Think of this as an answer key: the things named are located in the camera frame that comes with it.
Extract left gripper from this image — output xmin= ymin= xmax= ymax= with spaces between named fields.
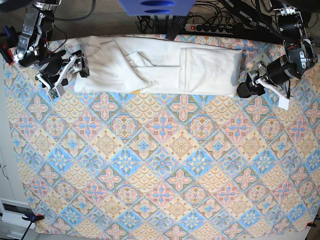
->
xmin=236 ymin=62 xmax=268 ymax=98

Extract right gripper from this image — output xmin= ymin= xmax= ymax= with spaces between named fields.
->
xmin=65 ymin=50 xmax=90 ymax=78

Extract white printed T-shirt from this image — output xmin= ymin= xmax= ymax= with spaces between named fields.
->
xmin=74 ymin=36 xmax=243 ymax=97

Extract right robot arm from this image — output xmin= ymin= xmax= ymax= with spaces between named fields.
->
xmin=15 ymin=0 xmax=71 ymax=83

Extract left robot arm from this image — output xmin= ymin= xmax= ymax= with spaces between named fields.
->
xmin=237 ymin=0 xmax=318 ymax=100

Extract black power strip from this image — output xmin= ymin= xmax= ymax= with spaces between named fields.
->
xmin=184 ymin=23 xmax=234 ymax=34

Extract patterned pastel tablecloth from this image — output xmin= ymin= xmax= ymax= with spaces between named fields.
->
xmin=3 ymin=63 xmax=320 ymax=240

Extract black orange clamp right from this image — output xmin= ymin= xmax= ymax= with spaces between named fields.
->
xmin=306 ymin=222 xmax=317 ymax=228

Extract black orange clamp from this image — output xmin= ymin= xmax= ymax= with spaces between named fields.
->
xmin=306 ymin=222 xmax=317 ymax=228
xmin=21 ymin=213 xmax=45 ymax=240

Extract black orange clamp left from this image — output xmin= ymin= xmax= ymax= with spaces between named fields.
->
xmin=21 ymin=213 xmax=45 ymax=240

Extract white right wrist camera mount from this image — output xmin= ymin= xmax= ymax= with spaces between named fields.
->
xmin=36 ymin=55 xmax=77 ymax=101

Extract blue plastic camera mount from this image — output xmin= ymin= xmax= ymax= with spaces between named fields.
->
xmin=118 ymin=0 xmax=196 ymax=16

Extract black strap at table edge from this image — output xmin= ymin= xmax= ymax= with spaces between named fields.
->
xmin=165 ymin=15 xmax=187 ymax=41

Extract white cabinet with handle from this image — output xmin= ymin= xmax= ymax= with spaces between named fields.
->
xmin=0 ymin=59 xmax=33 ymax=238

